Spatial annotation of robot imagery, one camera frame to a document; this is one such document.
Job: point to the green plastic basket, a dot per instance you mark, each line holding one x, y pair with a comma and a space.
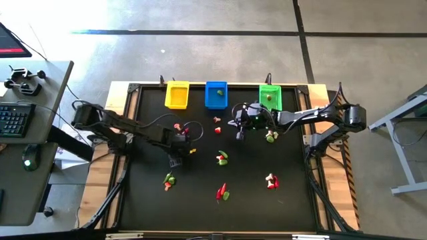
275, 103

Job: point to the black keyboard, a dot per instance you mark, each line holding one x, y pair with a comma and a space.
15, 120

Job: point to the yellow black hazard tape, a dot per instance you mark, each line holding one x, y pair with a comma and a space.
348, 166

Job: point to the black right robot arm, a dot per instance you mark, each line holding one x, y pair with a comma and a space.
300, 116

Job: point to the grey metal table frame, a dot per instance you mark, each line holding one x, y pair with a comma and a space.
404, 160

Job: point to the black screw clamp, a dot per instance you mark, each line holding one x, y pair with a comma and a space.
26, 88
21, 71

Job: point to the grey desk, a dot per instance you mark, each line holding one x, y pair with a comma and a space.
20, 200

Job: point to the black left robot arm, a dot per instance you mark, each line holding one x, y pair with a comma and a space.
133, 126

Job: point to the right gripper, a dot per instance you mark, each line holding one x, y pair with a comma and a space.
250, 118

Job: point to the blue plastic basket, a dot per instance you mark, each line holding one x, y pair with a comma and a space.
213, 100

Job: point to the red toy mushroom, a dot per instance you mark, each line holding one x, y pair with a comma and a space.
219, 157
270, 186
217, 130

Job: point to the yellow plastic basket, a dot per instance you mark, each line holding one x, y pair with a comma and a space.
177, 96

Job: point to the small yellow tag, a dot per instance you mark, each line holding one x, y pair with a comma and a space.
192, 151

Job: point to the small black caster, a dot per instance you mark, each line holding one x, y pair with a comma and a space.
48, 211

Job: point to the white paper sheets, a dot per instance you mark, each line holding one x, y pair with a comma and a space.
70, 160

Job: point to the dark desk monitor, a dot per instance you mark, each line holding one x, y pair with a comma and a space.
10, 43

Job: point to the red toy chili pepper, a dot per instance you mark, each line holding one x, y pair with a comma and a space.
185, 131
276, 182
223, 188
219, 194

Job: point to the black computer mouse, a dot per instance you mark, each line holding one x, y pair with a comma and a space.
31, 158

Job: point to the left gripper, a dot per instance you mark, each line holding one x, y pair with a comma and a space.
178, 143

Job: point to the green toy chili pepper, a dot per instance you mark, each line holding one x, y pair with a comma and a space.
223, 154
166, 178

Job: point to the black metal rig frame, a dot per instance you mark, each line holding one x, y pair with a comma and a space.
133, 87

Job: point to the black desk beam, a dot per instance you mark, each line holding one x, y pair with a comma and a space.
70, 143

